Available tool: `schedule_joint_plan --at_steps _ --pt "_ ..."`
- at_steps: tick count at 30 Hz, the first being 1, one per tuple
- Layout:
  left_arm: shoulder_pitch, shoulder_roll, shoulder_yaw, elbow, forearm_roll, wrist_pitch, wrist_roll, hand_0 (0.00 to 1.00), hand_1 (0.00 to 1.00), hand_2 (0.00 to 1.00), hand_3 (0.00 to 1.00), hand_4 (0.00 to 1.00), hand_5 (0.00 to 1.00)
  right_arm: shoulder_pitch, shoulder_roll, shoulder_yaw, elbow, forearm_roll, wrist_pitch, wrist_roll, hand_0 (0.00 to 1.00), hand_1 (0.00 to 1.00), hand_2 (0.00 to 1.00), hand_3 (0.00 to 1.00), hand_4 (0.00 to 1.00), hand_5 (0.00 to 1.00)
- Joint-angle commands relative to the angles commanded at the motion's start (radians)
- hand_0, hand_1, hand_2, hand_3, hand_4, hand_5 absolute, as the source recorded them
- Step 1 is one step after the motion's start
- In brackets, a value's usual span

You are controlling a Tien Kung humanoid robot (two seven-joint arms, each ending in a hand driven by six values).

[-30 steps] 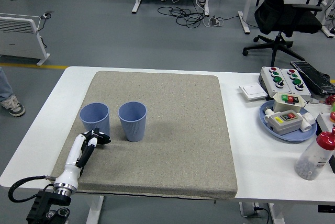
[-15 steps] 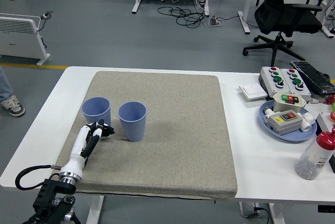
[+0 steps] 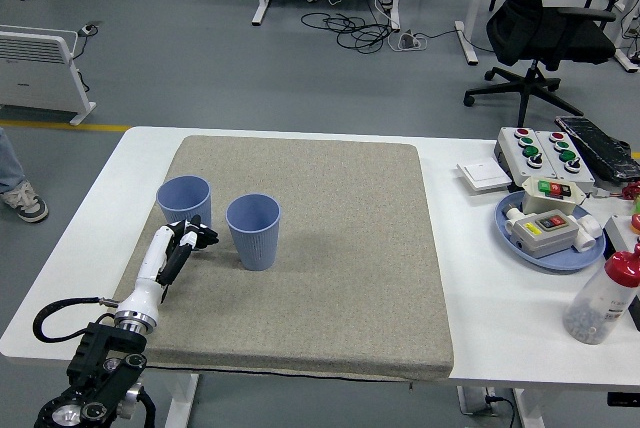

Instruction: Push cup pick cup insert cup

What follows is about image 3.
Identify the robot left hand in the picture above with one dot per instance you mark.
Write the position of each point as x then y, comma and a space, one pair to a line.
150, 273

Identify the blue ribbed cup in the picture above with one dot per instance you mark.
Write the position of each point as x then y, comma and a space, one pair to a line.
255, 248
182, 205

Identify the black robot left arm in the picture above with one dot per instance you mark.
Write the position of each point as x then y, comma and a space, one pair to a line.
105, 358

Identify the white table leg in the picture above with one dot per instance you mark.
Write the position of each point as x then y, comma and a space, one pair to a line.
525, 410
180, 400

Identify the grey-brown mat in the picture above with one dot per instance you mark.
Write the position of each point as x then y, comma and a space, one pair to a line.
325, 273

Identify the person's leg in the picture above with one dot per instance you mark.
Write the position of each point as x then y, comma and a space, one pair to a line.
9, 163

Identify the white panel heater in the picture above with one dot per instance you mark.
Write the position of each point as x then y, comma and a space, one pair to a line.
35, 73

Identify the white plug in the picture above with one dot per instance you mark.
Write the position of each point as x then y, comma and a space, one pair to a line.
513, 220

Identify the white four-button control box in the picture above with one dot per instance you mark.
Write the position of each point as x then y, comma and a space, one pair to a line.
557, 155
515, 148

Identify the blue plate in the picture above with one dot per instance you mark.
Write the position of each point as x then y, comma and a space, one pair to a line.
565, 262

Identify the white plastic pipe fitting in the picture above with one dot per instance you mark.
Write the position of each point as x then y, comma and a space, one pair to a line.
589, 235

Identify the red-capped clear screw bottle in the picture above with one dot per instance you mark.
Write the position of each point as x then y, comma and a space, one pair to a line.
595, 308

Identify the black office chair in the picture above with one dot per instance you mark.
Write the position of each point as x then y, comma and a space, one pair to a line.
550, 33

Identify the black keyboard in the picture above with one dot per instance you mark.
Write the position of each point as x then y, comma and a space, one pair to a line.
600, 148

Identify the white box with orange button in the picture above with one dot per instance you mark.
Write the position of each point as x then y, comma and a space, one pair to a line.
620, 235

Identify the black control box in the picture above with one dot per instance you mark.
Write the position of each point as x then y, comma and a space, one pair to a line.
624, 398

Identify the white wall switch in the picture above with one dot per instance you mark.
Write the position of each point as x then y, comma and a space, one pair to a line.
484, 175

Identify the grey yellow-label switch box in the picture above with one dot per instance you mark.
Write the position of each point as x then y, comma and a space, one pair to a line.
542, 240

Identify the white green-red switch box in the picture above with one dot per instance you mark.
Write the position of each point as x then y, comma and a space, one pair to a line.
537, 200

